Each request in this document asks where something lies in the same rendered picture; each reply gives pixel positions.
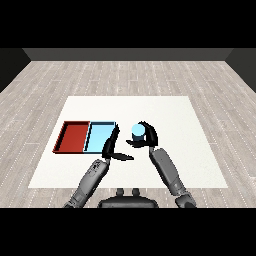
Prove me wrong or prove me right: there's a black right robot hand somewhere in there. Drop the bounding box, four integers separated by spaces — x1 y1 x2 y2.
125 120 160 150

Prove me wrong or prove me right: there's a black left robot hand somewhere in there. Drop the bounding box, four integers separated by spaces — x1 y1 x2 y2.
101 124 135 162

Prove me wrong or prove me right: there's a light blue shallow open box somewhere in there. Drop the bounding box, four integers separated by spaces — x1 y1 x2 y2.
82 120 117 155

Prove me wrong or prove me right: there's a small blue can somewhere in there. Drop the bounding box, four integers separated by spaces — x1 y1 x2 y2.
130 123 147 142

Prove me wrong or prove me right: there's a red shallow open box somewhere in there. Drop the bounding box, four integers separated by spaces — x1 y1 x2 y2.
52 120 92 155

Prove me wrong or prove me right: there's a dark grey robot body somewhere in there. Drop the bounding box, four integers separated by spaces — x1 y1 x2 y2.
97 187 160 209

